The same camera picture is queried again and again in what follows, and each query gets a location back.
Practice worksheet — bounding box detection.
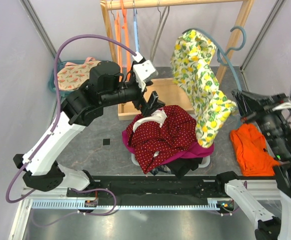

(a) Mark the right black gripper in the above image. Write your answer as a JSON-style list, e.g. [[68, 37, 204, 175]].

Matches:
[[234, 87, 291, 159]]

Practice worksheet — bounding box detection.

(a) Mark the red polka dot skirt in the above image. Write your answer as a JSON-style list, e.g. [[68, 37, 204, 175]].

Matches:
[[125, 105, 197, 174]]

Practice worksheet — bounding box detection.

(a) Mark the slate blue hanger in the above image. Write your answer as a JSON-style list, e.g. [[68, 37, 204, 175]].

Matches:
[[181, 25, 248, 92]]

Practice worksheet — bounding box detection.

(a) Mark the magenta skirt grey lining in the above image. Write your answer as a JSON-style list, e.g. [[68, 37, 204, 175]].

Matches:
[[122, 130, 214, 166]]

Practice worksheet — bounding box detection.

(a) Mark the navy plaid skirt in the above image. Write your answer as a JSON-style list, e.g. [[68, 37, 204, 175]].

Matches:
[[150, 165, 173, 176]]

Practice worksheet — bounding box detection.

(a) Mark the black pleated skirt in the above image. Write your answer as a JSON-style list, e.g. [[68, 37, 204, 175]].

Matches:
[[166, 157, 203, 179]]

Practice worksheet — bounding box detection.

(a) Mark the lemon print garment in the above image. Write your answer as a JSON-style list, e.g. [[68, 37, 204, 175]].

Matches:
[[170, 29, 237, 148]]

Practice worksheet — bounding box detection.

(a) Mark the light blue hanger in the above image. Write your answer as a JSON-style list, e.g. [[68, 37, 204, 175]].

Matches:
[[132, 0, 140, 52]]

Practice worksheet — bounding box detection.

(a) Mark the orange plastic hanger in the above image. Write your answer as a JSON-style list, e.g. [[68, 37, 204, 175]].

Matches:
[[110, 10, 123, 69]]

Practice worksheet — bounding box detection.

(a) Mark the grey hanger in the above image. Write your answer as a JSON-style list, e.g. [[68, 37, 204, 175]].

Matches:
[[150, 0, 170, 62]]

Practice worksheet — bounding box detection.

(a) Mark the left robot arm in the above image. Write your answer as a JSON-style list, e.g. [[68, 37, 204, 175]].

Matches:
[[13, 59, 165, 197]]

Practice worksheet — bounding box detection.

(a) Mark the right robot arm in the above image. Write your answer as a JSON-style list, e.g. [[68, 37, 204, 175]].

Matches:
[[214, 90, 291, 240]]

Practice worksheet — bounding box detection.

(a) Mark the wooden clothes rack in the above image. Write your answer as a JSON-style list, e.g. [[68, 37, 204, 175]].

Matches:
[[100, 0, 254, 121]]

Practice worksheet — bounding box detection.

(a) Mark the orange cloth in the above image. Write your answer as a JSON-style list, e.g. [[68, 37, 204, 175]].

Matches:
[[229, 123, 280, 177]]

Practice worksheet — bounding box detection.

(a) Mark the small black floor square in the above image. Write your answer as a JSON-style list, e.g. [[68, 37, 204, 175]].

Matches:
[[102, 138, 111, 146]]

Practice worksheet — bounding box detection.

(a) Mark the white perforated basket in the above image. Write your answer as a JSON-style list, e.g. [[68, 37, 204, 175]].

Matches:
[[131, 153, 211, 168]]

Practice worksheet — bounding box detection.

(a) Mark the floral pink cloth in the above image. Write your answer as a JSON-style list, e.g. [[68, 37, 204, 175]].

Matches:
[[57, 57, 101, 91]]

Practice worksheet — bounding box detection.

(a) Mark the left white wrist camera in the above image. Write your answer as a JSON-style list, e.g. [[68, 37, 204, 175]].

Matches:
[[132, 51, 158, 93]]

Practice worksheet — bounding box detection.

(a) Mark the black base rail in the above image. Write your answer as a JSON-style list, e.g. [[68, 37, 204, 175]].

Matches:
[[66, 174, 244, 207]]

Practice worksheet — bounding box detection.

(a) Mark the white cable duct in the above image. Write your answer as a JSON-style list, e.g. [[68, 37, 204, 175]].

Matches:
[[31, 199, 220, 211]]

